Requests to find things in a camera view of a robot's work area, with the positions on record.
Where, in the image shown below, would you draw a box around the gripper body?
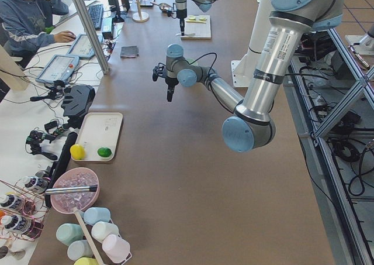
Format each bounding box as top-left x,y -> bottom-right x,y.
165,77 -> 178,92
176,9 -> 187,20

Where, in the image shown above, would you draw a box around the white ceramic spoon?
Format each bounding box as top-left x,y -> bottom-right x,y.
175,33 -> 195,37

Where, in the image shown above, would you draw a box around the light green bowl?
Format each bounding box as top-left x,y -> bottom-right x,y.
186,58 -> 199,66

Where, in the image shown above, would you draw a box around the pink bowl with ice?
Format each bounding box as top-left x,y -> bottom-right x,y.
50,167 -> 100,214

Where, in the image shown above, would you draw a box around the yellow plastic knife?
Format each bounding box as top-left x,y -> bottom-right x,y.
186,19 -> 206,24

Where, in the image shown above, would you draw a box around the metal scoop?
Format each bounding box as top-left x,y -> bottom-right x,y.
151,2 -> 171,14

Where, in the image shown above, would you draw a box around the bamboo cutting board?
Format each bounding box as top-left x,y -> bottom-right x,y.
181,15 -> 212,40

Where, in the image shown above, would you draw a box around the wooden mug tree stand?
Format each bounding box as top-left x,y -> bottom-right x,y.
132,0 -> 150,23

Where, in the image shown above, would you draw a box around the beige rabbit tray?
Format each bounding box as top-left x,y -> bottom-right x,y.
71,112 -> 123,162

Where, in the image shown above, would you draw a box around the black keyboard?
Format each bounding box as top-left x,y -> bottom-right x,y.
88,4 -> 103,30

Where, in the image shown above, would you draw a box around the green lime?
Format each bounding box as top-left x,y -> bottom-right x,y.
97,147 -> 112,158

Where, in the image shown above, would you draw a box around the far teach pendant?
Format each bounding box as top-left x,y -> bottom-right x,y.
67,34 -> 95,60

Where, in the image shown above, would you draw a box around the teach pendant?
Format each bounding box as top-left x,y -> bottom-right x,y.
35,54 -> 80,84
67,34 -> 95,60

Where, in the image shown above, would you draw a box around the yellow lemon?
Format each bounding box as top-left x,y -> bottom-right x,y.
70,144 -> 85,160

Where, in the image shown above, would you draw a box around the near teach pendant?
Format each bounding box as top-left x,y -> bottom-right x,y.
35,54 -> 80,84

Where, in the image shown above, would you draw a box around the metal tongs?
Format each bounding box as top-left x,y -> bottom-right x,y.
45,185 -> 99,195

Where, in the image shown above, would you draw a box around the white cup rack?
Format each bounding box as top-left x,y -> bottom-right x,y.
73,207 -> 132,264

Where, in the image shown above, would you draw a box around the pale mint cup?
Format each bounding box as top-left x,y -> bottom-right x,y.
91,221 -> 119,243

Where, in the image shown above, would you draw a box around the person in blue hoodie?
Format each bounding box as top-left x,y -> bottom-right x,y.
1,0 -> 76,67

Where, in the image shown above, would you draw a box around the pink cup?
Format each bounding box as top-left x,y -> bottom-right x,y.
102,235 -> 130,263

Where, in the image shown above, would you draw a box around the green cup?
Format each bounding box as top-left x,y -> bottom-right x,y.
56,223 -> 84,246

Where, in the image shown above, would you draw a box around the grey blue cup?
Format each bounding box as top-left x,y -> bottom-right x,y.
67,240 -> 94,261

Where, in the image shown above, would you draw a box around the yellow cup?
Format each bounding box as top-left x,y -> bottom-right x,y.
74,257 -> 98,265

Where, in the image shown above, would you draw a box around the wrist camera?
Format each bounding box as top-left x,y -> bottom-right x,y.
152,63 -> 166,82
167,3 -> 176,17

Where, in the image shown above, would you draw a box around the aluminium frame post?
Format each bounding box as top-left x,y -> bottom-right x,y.
72,0 -> 110,74

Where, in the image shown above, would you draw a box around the copper wire bottle rack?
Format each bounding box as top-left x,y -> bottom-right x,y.
1,176 -> 50,242

